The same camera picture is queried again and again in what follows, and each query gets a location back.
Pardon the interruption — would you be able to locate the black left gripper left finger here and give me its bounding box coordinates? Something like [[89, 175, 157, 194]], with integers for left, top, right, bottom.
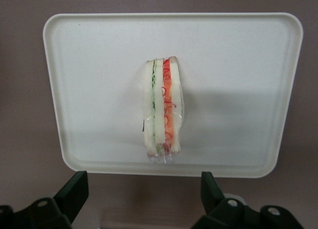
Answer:
[[0, 170, 90, 229]]

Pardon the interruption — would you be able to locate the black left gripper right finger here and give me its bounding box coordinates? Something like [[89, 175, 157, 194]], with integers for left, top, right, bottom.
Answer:
[[191, 171, 305, 229]]

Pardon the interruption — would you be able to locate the triangle sandwich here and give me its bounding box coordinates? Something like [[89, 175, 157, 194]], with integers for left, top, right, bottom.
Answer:
[[142, 55, 185, 165]]

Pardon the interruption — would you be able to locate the cream plastic tray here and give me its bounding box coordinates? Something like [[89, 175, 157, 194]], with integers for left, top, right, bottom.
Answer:
[[43, 12, 305, 178]]

